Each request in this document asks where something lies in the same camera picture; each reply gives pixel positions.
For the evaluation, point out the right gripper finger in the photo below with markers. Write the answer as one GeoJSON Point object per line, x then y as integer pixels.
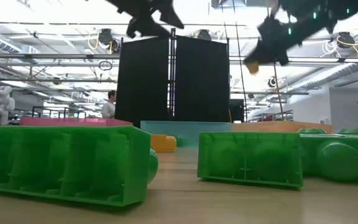
{"type": "Point", "coordinates": [263, 51]}
{"type": "Point", "coordinates": [282, 57]}

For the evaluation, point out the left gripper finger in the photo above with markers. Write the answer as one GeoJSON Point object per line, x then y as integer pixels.
{"type": "Point", "coordinates": [146, 28]}
{"type": "Point", "coordinates": [170, 15]}

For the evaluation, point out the short green block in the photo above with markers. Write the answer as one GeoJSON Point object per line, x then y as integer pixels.
{"type": "Point", "coordinates": [250, 158]}
{"type": "Point", "coordinates": [311, 131]}

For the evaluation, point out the small yellow one-stud block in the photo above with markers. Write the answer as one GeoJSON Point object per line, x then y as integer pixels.
{"type": "Point", "coordinates": [163, 143]}

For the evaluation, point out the small green two-stud block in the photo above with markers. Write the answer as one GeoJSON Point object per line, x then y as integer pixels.
{"type": "Point", "coordinates": [182, 140]}

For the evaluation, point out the long green four-stud block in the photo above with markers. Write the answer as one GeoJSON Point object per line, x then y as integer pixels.
{"type": "Point", "coordinates": [57, 161]}
{"type": "Point", "coordinates": [337, 161]}

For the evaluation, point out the black screen panel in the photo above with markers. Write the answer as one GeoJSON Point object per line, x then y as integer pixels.
{"type": "Point", "coordinates": [141, 81]}
{"type": "Point", "coordinates": [200, 81]}

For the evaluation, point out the black screen stand pole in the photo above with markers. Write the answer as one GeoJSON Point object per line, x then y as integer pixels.
{"type": "Point", "coordinates": [172, 74]}

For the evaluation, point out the black background panel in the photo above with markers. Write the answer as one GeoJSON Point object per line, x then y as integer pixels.
{"type": "Point", "coordinates": [236, 110]}

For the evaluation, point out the orange plastic bin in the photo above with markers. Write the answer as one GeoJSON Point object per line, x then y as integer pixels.
{"type": "Point", "coordinates": [278, 126]}

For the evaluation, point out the person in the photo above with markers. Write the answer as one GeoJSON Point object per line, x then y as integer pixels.
{"type": "Point", "coordinates": [109, 107]}

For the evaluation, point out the teal plastic bin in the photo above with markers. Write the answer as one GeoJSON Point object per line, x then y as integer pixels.
{"type": "Point", "coordinates": [197, 127]}

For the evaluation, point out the pink plastic bin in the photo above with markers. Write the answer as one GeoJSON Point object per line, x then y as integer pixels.
{"type": "Point", "coordinates": [73, 122]}

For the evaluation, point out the black metal railing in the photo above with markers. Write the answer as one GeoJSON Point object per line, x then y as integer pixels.
{"type": "Point", "coordinates": [57, 108]}

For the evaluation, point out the white humanoid robot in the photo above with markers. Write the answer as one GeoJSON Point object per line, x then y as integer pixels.
{"type": "Point", "coordinates": [2, 104]}

